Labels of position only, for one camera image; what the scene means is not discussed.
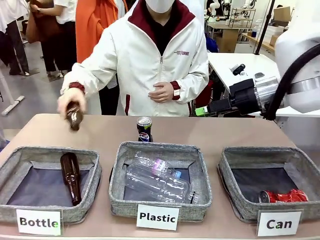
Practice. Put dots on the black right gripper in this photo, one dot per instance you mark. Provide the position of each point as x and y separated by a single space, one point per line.
242 97

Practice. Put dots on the clear plastic bottle pink label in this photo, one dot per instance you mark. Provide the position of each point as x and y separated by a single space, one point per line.
160 165

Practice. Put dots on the large clear plastic bottle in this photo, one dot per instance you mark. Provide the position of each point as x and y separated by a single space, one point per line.
160 186

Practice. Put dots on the crushed red can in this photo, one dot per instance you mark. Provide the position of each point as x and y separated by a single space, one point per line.
282 196

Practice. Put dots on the brown glass bottle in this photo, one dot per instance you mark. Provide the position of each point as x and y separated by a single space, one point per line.
70 172
74 117

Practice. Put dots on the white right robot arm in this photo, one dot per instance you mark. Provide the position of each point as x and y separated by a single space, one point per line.
295 37

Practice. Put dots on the person's right forearm white sleeve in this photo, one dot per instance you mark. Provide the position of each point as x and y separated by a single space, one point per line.
85 75

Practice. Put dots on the person's left forearm white sleeve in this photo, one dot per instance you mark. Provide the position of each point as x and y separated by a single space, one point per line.
192 82

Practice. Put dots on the black Pepsi can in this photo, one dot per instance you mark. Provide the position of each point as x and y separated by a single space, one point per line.
144 130

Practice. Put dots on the grey fabric basket Can label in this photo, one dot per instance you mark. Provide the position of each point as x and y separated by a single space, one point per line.
240 202

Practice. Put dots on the grey fabric basket Plastic label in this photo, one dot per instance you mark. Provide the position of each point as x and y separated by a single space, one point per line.
160 210

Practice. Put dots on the white card printed Can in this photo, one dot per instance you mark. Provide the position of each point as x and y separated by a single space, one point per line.
279 223

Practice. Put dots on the grey fabric basket Bottle label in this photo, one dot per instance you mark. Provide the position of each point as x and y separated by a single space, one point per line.
50 207

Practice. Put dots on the person's left hand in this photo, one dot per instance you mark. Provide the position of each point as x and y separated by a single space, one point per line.
162 93

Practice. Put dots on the person's right hand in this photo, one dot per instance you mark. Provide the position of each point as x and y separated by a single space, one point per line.
72 95

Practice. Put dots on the red object under table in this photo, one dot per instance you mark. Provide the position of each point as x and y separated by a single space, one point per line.
203 95

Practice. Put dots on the white background table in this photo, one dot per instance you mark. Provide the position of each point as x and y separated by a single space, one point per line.
225 67

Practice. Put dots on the small black device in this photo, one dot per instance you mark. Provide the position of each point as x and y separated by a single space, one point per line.
239 69

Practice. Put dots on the blue bag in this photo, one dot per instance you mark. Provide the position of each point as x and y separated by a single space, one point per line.
211 42

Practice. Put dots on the large cardboard box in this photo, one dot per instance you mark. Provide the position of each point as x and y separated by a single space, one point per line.
227 41

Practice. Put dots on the person in white maroon jacket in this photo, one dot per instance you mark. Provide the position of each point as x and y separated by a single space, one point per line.
150 60

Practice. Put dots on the black stand pole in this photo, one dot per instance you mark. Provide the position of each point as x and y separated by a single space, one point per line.
263 27

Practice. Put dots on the white storage bin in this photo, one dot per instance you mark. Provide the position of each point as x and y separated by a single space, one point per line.
276 31

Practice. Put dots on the white face mask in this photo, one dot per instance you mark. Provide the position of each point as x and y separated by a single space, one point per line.
160 5

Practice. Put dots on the small cardboard box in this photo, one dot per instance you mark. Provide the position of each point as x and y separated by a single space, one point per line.
282 13

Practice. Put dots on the white card printed Plastic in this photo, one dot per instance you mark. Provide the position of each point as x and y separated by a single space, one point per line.
158 217

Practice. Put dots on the person in orange coat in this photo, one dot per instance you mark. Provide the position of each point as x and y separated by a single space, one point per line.
92 27

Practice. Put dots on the person in white shirt black trousers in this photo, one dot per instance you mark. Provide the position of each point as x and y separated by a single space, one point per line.
62 50

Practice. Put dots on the brown bag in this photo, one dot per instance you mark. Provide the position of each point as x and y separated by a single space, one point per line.
41 27

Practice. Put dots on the white desk leg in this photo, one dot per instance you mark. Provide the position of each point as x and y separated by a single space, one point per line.
10 100

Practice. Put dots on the person in dark trousers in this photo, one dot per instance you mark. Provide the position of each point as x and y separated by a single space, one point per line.
15 45

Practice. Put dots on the white card printed Bottle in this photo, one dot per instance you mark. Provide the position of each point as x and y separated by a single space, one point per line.
38 222

